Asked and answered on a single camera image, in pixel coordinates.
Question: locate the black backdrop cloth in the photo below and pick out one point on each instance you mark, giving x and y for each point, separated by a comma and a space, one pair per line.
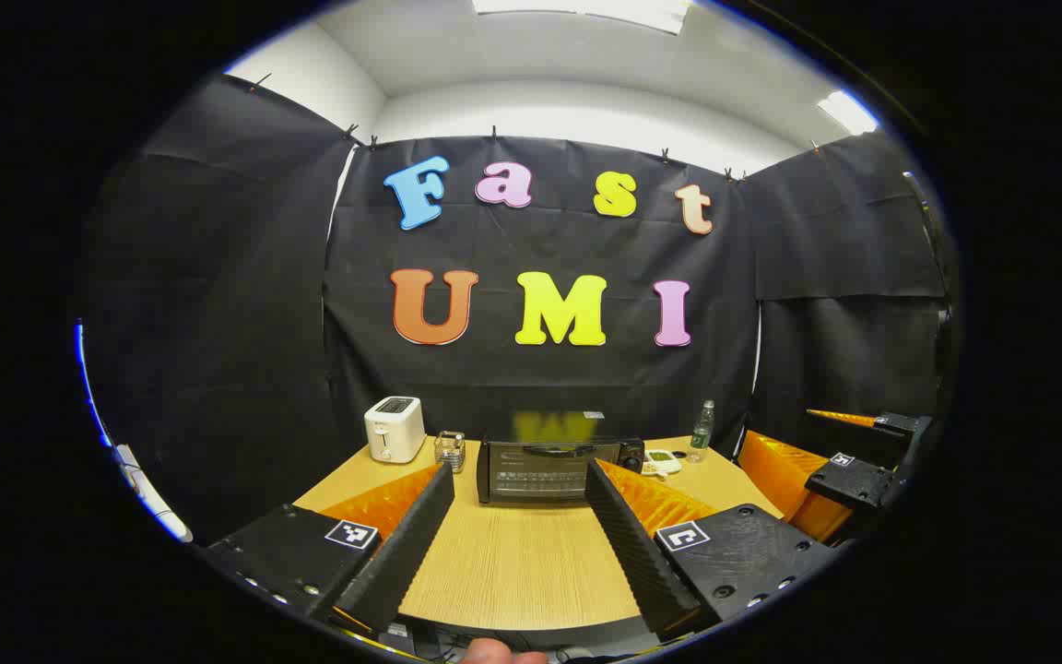
218, 323

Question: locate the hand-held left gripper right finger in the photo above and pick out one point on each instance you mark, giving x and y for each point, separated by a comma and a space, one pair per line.
632, 544

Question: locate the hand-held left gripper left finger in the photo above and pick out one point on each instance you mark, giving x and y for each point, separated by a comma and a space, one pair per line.
407, 544

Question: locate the clear plastic water bottle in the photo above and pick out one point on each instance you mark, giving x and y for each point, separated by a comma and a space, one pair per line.
702, 438

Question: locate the black electric oven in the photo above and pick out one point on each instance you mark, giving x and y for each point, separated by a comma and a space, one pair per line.
540, 470

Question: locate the white divided snack dish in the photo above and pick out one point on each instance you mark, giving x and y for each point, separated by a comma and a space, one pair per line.
660, 463

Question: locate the white toaster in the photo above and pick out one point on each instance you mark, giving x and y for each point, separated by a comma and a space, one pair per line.
395, 429

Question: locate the ceiling light panel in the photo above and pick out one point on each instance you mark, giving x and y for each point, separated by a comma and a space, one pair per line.
849, 112

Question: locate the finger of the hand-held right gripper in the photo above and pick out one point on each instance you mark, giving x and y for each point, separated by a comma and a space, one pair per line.
900, 424
854, 484

